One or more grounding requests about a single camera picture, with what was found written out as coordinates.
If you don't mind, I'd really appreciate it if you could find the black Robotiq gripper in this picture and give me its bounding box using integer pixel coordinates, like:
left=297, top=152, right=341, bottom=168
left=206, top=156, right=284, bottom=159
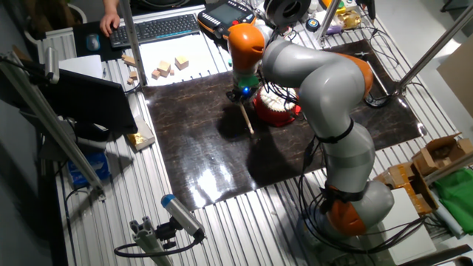
left=235, top=85, right=260, bottom=108

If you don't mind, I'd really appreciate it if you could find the pale wooden drumstick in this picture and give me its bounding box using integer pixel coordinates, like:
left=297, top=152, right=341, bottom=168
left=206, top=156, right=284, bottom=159
left=238, top=102, right=256, bottom=136

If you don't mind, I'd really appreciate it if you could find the person's right forearm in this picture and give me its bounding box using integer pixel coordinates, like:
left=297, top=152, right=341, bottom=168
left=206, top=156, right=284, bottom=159
left=102, top=0, right=121, bottom=16

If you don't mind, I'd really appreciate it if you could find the red drum with white skin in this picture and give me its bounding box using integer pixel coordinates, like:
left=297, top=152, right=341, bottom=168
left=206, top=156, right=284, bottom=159
left=252, top=86, right=302, bottom=128

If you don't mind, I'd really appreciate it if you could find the person's right hand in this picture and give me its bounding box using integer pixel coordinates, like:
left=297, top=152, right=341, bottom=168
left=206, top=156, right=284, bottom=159
left=99, top=12, right=121, bottom=38

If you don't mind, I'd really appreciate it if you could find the dark marble pattern mat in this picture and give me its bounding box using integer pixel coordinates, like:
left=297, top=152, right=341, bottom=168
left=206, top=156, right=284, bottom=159
left=142, top=38, right=424, bottom=211

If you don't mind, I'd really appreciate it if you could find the wooden cube block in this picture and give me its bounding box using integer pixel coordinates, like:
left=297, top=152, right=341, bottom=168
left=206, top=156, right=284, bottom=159
left=174, top=55, right=190, bottom=71

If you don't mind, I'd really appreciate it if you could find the medium wooden block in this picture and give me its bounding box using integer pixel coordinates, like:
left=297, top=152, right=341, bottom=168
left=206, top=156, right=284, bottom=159
left=157, top=60, right=172, bottom=78

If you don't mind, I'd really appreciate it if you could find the grey orange teach pendant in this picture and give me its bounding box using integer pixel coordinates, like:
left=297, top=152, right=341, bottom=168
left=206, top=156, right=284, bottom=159
left=197, top=0, right=258, bottom=40

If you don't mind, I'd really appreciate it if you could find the white paper sheet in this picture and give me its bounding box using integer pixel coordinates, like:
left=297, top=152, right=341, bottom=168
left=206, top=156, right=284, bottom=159
left=138, top=31, right=211, bottom=86

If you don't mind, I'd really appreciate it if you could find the black filament spool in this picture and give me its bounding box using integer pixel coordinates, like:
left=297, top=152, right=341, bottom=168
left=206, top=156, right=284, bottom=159
left=262, top=0, right=313, bottom=27

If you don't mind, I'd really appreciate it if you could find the black tape roll blue label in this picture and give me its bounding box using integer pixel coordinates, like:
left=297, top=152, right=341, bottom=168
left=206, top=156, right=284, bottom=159
left=304, top=17, right=321, bottom=33

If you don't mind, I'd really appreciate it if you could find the open box with gold foil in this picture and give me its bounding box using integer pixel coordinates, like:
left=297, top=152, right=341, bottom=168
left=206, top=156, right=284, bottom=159
left=127, top=116, right=156, bottom=151

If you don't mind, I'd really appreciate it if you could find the black computer keyboard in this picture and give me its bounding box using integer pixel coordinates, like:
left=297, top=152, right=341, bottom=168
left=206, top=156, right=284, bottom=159
left=109, top=13, right=202, bottom=49

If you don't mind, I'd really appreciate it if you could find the gold wrapped object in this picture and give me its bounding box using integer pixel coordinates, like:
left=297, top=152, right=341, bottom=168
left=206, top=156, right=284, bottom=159
left=338, top=10, right=362, bottom=30

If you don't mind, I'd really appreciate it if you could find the black monitor screen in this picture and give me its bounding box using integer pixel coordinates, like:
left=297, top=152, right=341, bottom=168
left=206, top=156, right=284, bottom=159
left=38, top=68, right=138, bottom=136

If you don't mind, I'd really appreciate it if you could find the grey computer mouse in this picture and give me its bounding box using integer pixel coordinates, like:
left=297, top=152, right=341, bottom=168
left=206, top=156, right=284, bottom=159
left=85, top=33, right=101, bottom=52

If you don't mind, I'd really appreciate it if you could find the white notepad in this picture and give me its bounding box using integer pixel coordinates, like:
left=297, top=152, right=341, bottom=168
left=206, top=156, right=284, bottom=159
left=58, top=54, right=103, bottom=79

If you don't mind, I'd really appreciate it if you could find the blue tissue packet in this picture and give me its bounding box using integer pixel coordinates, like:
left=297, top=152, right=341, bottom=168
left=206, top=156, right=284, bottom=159
left=68, top=151, right=111, bottom=188

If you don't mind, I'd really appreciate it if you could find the black mouse pad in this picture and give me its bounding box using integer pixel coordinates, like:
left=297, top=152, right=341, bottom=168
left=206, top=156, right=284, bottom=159
left=72, top=20, right=115, bottom=62

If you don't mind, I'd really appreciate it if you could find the brown cardboard box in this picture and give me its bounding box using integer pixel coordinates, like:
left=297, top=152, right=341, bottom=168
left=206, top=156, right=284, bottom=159
left=412, top=132, right=473, bottom=177
left=372, top=162, right=439, bottom=216

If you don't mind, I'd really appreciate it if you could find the white flat board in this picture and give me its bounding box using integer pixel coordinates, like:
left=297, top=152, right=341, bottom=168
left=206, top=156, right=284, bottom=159
left=376, top=187, right=438, bottom=265

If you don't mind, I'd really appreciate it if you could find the brown cardboard sheet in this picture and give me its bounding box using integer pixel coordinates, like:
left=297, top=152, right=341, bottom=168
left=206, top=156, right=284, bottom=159
left=437, top=33, right=473, bottom=119

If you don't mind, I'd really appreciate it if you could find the green cloth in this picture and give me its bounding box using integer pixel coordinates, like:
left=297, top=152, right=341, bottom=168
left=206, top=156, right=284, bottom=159
left=432, top=168, right=473, bottom=236

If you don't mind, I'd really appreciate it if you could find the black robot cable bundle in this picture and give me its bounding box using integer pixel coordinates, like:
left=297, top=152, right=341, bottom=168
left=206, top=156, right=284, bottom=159
left=297, top=136, right=429, bottom=256

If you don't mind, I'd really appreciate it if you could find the aluminium frame pole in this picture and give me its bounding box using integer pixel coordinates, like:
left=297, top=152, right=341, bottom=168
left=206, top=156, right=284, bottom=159
left=120, top=0, right=149, bottom=86
left=317, top=0, right=341, bottom=41
left=0, top=51, right=106, bottom=197
left=397, top=3, right=473, bottom=93

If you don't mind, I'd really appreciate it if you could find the silver depth camera blue cap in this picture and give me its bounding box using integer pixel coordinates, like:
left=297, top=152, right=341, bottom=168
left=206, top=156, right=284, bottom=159
left=160, top=194, right=206, bottom=239

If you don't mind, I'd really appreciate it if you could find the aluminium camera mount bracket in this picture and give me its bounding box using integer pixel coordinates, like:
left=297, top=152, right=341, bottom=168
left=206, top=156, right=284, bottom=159
left=129, top=216, right=178, bottom=266

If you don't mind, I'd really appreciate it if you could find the black camera cable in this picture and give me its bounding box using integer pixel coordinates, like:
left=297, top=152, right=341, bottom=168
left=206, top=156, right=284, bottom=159
left=113, top=236, right=204, bottom=259

